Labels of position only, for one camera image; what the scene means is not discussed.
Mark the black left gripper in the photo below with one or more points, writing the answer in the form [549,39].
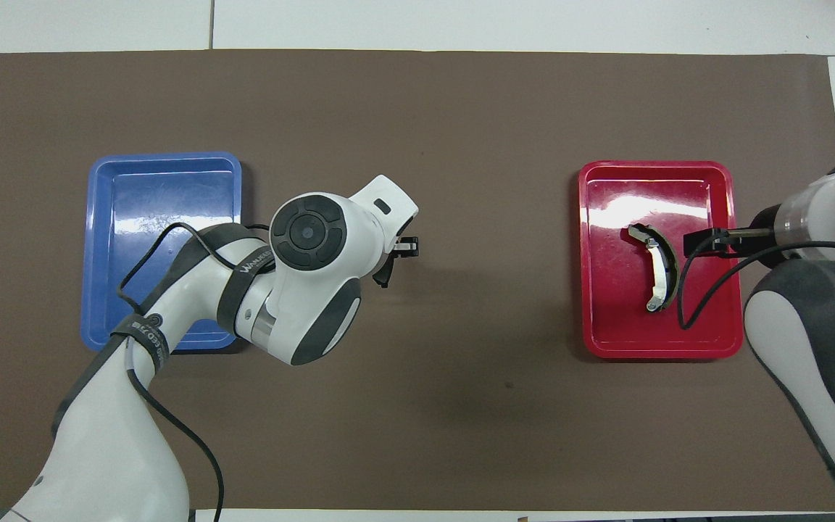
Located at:
[386,272]

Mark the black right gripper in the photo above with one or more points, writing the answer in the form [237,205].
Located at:
[751,235]

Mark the curved silver brake shoe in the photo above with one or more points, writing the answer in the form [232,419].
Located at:
[658,272]

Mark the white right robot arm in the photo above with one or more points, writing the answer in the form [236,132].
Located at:
[809,341]

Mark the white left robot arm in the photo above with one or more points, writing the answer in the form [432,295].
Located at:
[135,449]

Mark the red plastic tray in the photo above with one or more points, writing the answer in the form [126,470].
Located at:
[620,319]

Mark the brown table mat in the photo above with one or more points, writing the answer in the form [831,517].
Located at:
[461,109]

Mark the blue plastic tray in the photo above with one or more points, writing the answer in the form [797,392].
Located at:
[135,196]

